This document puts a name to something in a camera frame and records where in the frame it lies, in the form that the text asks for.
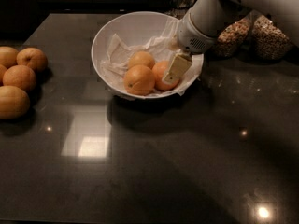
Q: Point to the white paper napkin liner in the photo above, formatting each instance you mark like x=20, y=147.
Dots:
x=124, y=52

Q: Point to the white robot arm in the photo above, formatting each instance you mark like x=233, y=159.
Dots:
x=211, y=17

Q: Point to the middle glass jar of grains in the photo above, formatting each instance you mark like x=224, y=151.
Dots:
x=232, y=37

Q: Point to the far left edge orange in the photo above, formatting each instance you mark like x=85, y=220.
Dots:
x=2, y=71

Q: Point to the white bowl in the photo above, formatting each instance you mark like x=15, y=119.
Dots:
x=134, y=28

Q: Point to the right glass jar of grains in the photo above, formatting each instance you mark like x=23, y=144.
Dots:
x=269, y=42

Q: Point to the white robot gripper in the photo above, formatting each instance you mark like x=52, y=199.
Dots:
x=191, y=36

